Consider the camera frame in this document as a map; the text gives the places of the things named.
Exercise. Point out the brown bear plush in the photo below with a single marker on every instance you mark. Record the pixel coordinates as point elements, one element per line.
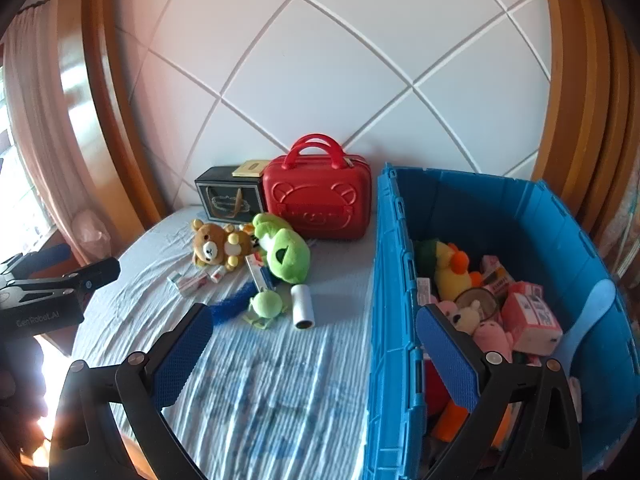
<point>215,245</point>

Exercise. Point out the red bear-face case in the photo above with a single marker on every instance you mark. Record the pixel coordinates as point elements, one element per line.
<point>317,205</point>

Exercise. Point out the pink pig plush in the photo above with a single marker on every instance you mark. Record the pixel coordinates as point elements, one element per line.
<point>480,332</point>

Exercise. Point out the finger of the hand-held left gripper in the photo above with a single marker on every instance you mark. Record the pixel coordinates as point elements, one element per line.
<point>97,271</point>
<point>47,255</point>

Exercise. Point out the round brown tin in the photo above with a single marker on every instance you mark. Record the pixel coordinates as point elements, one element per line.
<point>482,297</point>

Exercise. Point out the dark green plush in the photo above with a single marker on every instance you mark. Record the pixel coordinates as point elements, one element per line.
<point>426,257</point>

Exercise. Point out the yellow duck plush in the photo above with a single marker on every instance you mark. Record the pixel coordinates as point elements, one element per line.
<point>452,272</point>

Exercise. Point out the pink and white carton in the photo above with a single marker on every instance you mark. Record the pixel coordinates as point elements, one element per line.
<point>497,270</point>

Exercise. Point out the black window gift box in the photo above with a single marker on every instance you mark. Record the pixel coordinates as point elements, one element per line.
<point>230,200</point>

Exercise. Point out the small round green plush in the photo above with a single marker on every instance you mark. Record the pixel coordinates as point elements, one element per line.
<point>265,304</point>

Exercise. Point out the white paper roll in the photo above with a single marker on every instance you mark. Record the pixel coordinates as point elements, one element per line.
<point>303,306</point>

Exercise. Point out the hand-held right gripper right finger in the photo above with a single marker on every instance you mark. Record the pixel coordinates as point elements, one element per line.
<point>447,355</point>

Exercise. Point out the red plush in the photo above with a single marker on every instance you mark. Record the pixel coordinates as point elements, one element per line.
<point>435,385</point>

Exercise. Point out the green frog plush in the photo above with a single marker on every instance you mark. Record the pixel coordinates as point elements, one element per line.
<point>285,255</point>

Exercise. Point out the white padded headboard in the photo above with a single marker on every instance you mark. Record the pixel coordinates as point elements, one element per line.
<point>350,60</point>

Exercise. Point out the blue feather stick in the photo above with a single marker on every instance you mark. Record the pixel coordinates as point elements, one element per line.
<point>227,307</point>

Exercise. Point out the light blue plastic scoop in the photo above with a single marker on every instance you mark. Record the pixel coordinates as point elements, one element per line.
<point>590,310</point>

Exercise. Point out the long white and blue box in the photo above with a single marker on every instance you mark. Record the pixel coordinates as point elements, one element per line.
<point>260,272</point>

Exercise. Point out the pink curtain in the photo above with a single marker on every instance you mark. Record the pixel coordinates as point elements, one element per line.
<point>45,135</point>

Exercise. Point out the orange plush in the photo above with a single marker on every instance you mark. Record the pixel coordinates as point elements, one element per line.
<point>450,422</point>

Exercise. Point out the white and red carton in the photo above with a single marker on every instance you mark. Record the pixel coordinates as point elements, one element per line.
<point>187,282</point>

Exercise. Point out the blue plastic storage crate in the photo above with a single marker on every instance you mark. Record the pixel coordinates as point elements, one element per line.
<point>395,270</point>

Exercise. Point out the small red-label carton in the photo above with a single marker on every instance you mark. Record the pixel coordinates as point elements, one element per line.
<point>216,273</point>

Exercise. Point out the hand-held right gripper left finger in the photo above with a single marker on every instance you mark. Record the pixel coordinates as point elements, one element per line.
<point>182,355</point>

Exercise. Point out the light blue striped bedsheet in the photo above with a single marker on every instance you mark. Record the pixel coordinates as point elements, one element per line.
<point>280,395</point>

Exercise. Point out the small tan box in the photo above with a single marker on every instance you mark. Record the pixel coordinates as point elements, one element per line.
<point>249,168</point>

